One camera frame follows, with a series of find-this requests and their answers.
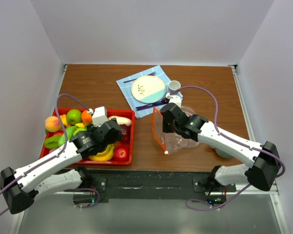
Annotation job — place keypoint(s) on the green cucumber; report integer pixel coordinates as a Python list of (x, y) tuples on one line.
[(69, 132)]

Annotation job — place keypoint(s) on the green apple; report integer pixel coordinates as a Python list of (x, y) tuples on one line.
[(74, 116)]

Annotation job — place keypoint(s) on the clear orange zip top bag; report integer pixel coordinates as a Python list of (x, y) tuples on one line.
[(169, 142)]

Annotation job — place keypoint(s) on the blue checked cloth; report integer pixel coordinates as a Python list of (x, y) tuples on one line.
[(126, 89)]

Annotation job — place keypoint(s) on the white radish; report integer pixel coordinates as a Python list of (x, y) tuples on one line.
[(121, 120)]

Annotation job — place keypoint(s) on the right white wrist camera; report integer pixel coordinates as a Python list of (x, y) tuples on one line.
[(173, 99)]

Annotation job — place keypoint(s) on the red plastic tray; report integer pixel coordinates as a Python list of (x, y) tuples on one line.
[(128, 143)]

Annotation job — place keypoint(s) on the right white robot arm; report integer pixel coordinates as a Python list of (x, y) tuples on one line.
[(259, 162)]

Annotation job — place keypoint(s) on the orange fruit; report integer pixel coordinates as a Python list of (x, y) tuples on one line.
[(86, 117)]

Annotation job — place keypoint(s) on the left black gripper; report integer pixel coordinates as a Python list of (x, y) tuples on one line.
[(118, 137)]

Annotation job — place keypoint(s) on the purple fork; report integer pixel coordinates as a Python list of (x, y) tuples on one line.
[(130, 80)]

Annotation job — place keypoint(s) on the dark red fruit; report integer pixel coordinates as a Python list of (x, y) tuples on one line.
[(126, 132)]

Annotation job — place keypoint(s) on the purple knife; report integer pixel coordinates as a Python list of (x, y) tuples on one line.
[(148, 106)]

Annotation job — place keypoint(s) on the red apple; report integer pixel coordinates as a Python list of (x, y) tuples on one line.
[(121, 154)]

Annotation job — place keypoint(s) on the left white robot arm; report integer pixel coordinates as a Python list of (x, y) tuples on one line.
[(22, 186)]

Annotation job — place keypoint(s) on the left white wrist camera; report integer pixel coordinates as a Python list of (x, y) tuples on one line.
[(98, 116)]

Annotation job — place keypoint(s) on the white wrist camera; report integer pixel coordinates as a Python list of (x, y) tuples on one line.
[(98, 116), (173, 99)]

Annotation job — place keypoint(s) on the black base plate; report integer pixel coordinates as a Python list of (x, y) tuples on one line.
[(133, 184)]

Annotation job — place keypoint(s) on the yellow banana bunch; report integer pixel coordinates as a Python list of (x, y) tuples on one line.
[(106, 155)]

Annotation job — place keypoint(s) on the peach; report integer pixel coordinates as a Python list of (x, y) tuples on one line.
[(52, 124)]

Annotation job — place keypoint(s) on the cream and blue plate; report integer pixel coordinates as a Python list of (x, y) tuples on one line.
[(148, 89)]

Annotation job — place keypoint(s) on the grey ceramic mug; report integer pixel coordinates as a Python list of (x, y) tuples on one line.
[(173, 85)]

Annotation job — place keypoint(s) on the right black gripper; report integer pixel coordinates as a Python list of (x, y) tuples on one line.
[(165, 128)]

